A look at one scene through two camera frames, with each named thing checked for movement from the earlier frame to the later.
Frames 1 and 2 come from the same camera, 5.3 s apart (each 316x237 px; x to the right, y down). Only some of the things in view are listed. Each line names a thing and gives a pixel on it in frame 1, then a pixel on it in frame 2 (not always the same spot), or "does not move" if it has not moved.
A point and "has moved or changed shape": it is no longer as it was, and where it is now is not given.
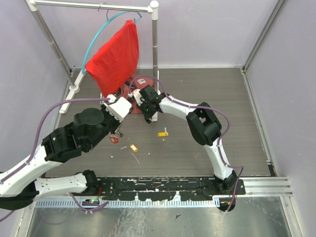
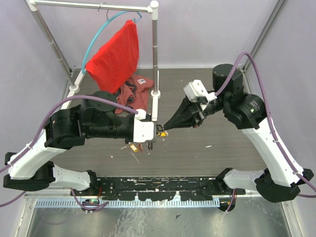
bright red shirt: (117, 61) does not move
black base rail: (168, 188) does not move
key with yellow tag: (163, 134) does not move
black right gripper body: (145, 110) -> (199, 115)
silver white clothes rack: (35, 5) does not move
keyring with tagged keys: (115, 138) has moved or changed shape
